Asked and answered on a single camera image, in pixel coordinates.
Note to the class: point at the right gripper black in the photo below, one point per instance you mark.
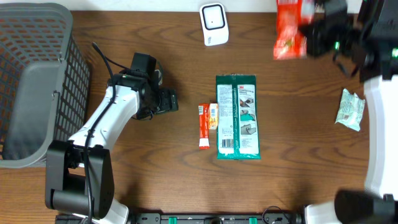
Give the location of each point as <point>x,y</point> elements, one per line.
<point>315,25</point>

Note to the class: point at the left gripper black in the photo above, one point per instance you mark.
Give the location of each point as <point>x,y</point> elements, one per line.
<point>168,104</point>

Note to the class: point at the red snack bag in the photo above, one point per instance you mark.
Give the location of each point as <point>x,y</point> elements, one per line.
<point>290,43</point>

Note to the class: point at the red packet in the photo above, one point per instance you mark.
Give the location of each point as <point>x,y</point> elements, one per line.
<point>204,129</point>

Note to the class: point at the orange tissue pack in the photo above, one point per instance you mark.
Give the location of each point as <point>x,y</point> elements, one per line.
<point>213,116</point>

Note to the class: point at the dark green packet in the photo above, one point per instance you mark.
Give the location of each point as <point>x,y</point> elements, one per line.
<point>237,132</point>

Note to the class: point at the light green wipes pack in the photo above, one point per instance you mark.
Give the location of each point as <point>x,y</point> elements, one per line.
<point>350,112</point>

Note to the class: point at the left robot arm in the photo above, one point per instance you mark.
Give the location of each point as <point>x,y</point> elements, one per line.
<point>79,174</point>

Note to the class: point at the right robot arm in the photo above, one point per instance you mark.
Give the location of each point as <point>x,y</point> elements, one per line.
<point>373,50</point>

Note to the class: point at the white barcode scanner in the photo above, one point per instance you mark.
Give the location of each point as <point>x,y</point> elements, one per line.
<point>214,24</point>

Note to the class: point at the grey plastic mesh basket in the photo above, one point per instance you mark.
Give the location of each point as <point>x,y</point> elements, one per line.
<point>45,81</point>

